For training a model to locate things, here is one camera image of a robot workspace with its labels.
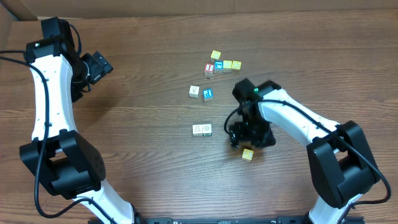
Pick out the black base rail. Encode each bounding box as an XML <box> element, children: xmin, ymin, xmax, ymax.
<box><xmin>87</xmin><ymin>216</ymin><xmax>366</xmax><ymax>224</ymax></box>

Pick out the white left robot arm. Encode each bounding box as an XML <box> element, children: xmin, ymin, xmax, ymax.
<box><xmin>19</xmin><ymin>17</ymin><xmax>137</xmax><ymax>223</ymax></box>

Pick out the yellow back wooden block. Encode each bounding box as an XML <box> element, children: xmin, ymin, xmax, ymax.
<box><xmin>210</xmin><ymin>50</ymin><xmax>221</xmax><ymax>62</ymax></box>

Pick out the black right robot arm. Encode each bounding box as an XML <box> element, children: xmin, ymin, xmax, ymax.
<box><xmin>224</xmin><ymin>79</ymin><xmax>381</xmax><ymax>223</ymax></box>

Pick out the M letter wooden block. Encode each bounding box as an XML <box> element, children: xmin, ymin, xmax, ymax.
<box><xmin>188</xmin><ymin>85</ymin><xmax>200</xmax><ymax>98</ymax></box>

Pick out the blue P wooden block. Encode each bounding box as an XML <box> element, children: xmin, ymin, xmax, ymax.
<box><xmin>203</xmin><ymin>89</ymin><xmax>213</xmax><ymax>101</ymax></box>

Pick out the yellow pineapple wooden block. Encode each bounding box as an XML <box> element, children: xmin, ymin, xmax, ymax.
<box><xmin>231</xmin><ymin>60</ymin><xmax>242</xmax><ymax>73</ymax></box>

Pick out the blue letter wooden block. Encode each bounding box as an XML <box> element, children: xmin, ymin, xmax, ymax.
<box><xmin>214</xmin><ymin>60</ymin><xmax>223</xmax><ymax>73</ymax></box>

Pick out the yellow mushroom wooden block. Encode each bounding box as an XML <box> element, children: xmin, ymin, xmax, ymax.
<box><xmin>242</xmin><ymin>149</ymin><xmax>254</xmax><ymax>161</ymax></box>

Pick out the yellow top middle block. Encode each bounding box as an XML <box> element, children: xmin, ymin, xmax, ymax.
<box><xmin>223</xmin><ymin>60</ymin><xmax>233</xmax><ymax>73</ymax></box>

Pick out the red I wooden block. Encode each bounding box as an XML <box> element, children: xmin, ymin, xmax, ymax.
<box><xmin>204</xmin><ymin>63</ymin><xmax>214</xmax><ymax>77</ymax></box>

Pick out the green letter wooden block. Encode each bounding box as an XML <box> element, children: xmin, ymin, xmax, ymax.
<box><xmin>192</xmin><ymin>124</ymin><xmax>203</xmax><ymax>136</ymax></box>

